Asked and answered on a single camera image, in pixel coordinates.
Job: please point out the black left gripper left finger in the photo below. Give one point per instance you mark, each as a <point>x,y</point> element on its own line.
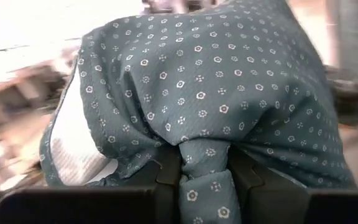
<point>166,168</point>

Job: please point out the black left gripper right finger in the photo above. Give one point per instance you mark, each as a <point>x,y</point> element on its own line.
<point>253,193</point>

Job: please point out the grey-green floral patterned cloth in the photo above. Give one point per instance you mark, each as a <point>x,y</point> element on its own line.
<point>213,77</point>

